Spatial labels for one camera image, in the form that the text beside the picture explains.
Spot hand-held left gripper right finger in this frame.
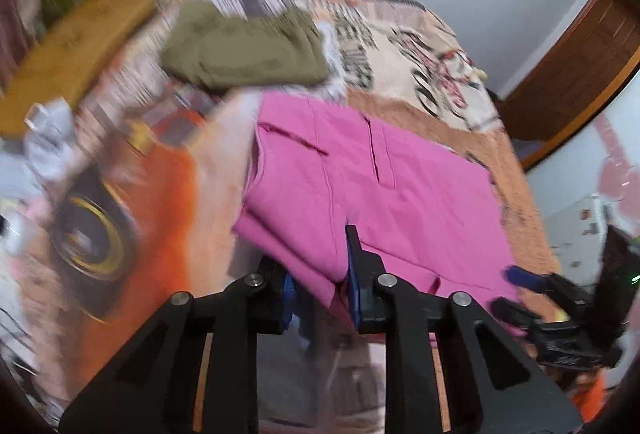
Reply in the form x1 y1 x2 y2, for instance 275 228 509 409
345 225 585 434

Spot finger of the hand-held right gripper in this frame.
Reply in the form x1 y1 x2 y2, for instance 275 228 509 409
504 265 596 311
491 297 546 332

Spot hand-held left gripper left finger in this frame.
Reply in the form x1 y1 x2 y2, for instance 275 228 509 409
57 256 298 434

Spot pink pants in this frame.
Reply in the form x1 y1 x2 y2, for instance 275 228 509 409
232 92 527 341

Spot olive green pants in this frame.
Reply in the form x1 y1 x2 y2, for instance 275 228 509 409
161 0 332 91

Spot white appliance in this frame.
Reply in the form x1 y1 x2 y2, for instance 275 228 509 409
542 194 617 285

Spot printed blanket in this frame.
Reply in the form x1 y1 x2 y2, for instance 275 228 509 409
0 0 568 430

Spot wooden door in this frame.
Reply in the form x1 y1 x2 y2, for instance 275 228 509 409
495 0 640 172

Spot grey crumpled cloth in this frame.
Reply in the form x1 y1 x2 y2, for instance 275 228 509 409
22 98 77 181

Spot yellow wooden board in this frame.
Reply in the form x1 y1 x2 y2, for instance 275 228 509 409
0 0 161 137

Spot striped brown curtain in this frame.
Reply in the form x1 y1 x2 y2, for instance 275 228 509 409
0 0 46 89

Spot pink wall sticker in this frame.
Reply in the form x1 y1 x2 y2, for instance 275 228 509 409
592 114 640 215

